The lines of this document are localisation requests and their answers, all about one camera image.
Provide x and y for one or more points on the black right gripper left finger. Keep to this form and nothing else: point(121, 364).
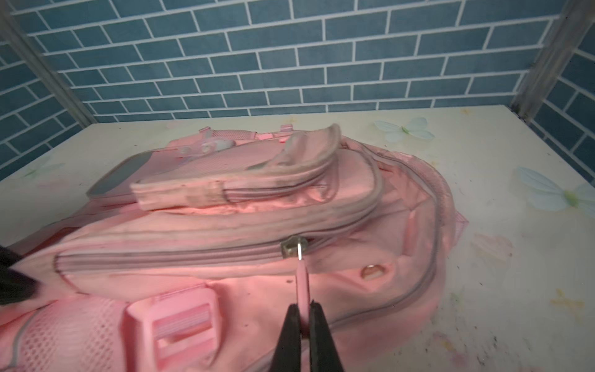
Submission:
point(288, 352)

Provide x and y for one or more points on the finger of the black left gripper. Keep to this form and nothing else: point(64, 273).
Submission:
point(15, 286)

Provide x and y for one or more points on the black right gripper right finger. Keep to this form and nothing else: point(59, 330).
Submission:
point(323, 354)

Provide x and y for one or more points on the pink school backpack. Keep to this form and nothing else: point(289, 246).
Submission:
point(186, 258)

